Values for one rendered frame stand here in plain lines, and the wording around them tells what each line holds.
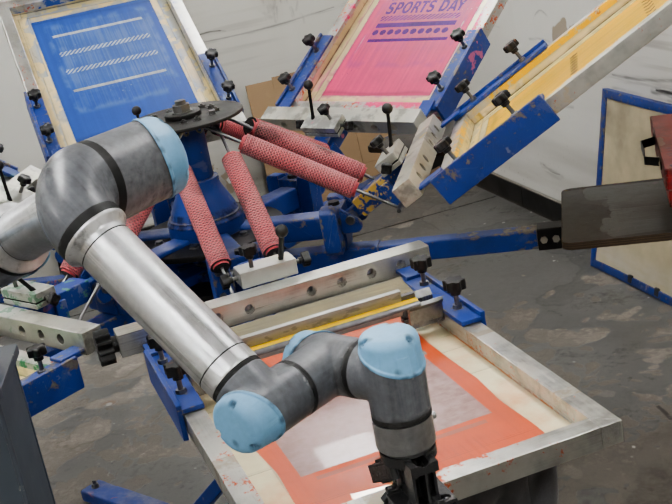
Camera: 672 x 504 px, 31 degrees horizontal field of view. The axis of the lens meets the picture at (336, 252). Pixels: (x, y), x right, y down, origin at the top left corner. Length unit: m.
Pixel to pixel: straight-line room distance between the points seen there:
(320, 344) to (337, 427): 0.59
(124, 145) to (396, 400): 0.49
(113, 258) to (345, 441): 0.67
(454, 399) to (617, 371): 2.22
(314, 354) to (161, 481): 2.64
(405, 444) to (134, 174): 0.50
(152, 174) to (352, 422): 0.67
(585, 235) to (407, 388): 1.40
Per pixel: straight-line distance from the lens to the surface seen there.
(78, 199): 1.53
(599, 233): 2.79
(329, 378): 1.47
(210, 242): 2.70
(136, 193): 1.60
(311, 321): 2.25
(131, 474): 4.18
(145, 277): 1.48
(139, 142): 1.62
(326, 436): 2.05
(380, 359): 1.42
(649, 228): 2.79
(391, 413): 1.45
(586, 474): 3.70
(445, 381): 2.16
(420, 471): 1.47
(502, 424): 2.00
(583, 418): 1.93
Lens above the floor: 1.90
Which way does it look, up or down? 19 degrees down
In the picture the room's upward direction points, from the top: 10 degrees counter-clockwise
